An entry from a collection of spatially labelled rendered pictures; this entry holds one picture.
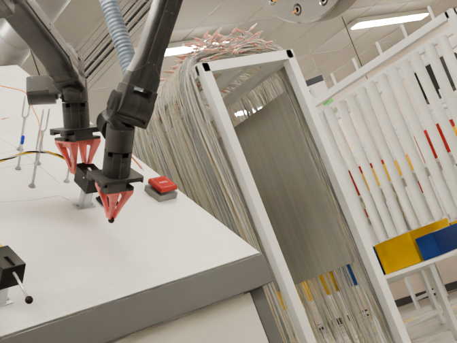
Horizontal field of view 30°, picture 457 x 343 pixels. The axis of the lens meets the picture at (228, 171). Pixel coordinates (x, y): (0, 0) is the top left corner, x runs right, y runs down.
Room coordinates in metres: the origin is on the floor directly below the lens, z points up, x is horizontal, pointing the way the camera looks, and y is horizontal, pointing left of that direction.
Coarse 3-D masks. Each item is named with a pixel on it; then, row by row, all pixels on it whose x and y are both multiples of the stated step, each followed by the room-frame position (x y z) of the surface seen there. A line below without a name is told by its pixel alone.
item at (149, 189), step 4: (148, 184) 1.94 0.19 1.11; (148, 188) 1.93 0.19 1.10; (152, 188) 1.94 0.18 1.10; (148, 192) 1.94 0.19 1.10; (152, 192) 1.93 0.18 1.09; (156, 192) 1.93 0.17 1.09; (168, 192) 1.94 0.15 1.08; (172, 192) 1.95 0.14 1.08; (176, 192) 1.95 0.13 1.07; (152, 196) 1.93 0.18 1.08; (156, 196) 1.92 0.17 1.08; (160, 196) 1.92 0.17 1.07; (164, 196) 1.92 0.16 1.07; (168, 196) 1.94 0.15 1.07; (172, 196) 1.95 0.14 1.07; (176, 196) 1.96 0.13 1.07; (156, 200) 1.92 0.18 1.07; (160, 200) 1.92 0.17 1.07; (164, 200) 1.93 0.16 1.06
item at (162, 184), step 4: (160, 176) 1.95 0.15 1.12; (164, 176) 1.96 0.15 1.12; (148, 180) 1.93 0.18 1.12; (152, 180) 1.93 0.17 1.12; (156, 180) 1.93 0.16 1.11; (160, 180) 1.94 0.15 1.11; (164, 180) 1.94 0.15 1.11; (168, 180) 1.95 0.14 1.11; (152, 184) 1.93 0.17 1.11; (156, 184) 1.92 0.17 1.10; (160, 184) 1.92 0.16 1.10; (164, 184) 1.93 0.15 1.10; (168, 184) 1.93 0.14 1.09; (172, 184) 1.94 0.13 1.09; (176, 184) 1.94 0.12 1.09; (156, 188) 1.92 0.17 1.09; (160, 188) 1.91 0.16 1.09; (164, 188) 1.91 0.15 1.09; (168, 188) 1.92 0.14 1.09; (172, 188) 1.93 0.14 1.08; (176, 188) 1.94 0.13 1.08; (160, 192) 1.91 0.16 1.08; (164, 192) 1.92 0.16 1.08
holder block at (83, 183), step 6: (78, 168) 1.77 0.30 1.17; (84, 168) 1.77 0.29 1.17; (90, 168) 1.78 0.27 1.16; (96, 168) 1.79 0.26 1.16; (78, 174) 1.77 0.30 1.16; (84, 174) 1.76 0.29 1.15; (78, 180) 1.78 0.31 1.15; (84, 180) 1.76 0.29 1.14; (90, 180) 1.75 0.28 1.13; (84, 186) 1.76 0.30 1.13; (90, 186) 1.76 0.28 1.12; (84, 192) 1.77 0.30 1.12; (90, 192) 1.77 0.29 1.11; (96, 192) 1.78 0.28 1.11
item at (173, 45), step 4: (224, 36) 7.96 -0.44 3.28; (232, 36) 8.01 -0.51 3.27; (188, 40) 7.70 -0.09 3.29; (192, 40) 7.73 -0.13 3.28; (204, 40) 7.81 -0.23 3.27; (216, 40) 7.89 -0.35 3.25; (172, 44) 7.58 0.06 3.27; (176, 44) 7.61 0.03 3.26; (180, 44) 7.64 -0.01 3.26; (136, 48) 7.34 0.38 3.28; (168, 48) 7.55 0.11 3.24; (172, 48) 7.59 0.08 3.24; (176, 48) 7.62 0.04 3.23; (180, 48) 7.65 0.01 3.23; (184, 48) 7.69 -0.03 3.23; (188, 48) 7.74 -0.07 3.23; (168, 52) 7.63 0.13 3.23; (172, 52) 7.68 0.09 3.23; (176, 52) 7.72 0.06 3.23; (180, 52) 7.77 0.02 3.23; (184, 52) 7.81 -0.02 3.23
